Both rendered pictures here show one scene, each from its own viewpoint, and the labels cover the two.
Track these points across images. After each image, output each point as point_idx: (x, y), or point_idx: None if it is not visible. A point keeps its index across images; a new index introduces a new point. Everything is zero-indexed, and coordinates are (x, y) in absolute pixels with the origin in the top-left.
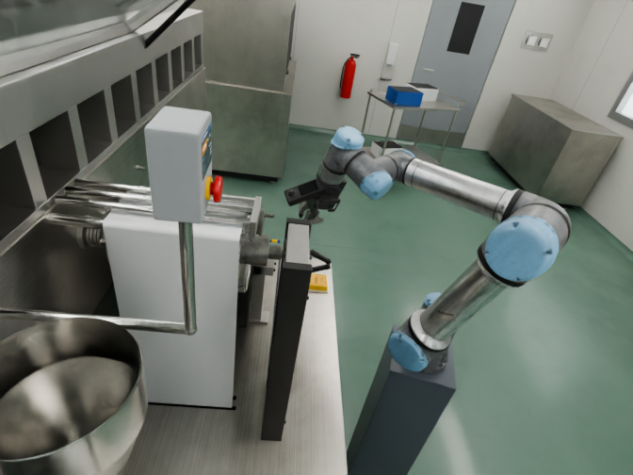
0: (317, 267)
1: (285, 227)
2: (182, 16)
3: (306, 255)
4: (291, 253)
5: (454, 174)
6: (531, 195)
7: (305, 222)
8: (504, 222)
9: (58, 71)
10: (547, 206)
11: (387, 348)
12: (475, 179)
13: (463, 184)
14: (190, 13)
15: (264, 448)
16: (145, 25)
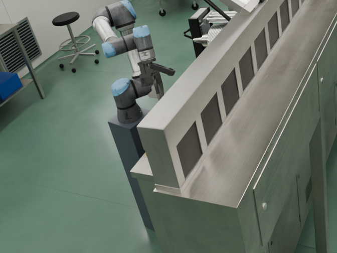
0: (188, 35)
1: (198, 20)
2: (185, 74)
3: (199, 9)
4: (203, 9)
5: (107, 27)
6: (99, 13)
7: (191, 17)
8: (128, 6)
9: None
10: (107, 6)
11: (138, 135)
12: (103, 24)
13: (109, 25)
14: (167, 94)
15: None
16: (231, 28)
